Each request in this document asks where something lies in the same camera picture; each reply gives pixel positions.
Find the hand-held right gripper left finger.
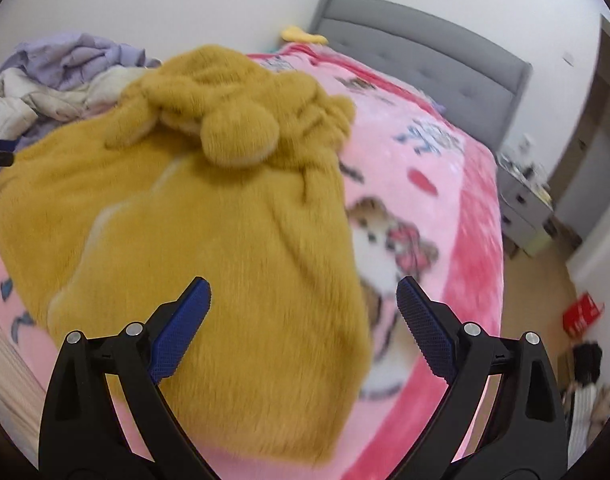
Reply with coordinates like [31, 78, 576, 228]
[39, 275, 212, 480]

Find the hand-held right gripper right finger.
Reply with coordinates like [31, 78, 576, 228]
[390, 275, 569, 480]

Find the yellow fleece garment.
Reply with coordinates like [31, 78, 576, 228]
[0, 44, 374, 467]

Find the white crumpled cloth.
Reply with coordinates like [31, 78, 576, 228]
[0, 66, 146, 142]

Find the purple crumpled cloth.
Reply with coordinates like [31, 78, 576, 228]
[0, 32, 162, 196]

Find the pink printed blanket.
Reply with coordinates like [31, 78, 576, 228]
[0, 42, 506, 480]

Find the red cardboard box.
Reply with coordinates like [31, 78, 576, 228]
[561, 293, 606, 338]

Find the grey nightstand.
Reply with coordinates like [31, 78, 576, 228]
[494, 150, 556, 260]

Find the black bag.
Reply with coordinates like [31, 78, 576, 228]
[571, 341, 604, 387]

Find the striped cloth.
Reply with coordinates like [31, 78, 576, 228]
[564, 381, 610, 457]

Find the grey room door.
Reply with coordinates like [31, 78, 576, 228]
[549, 14, 610, 248]

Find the grey padded headboard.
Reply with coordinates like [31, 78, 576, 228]
[309, 0, 534, 155]

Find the yellow plush pillow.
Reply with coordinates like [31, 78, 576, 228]
[280, 26, 330, 46]

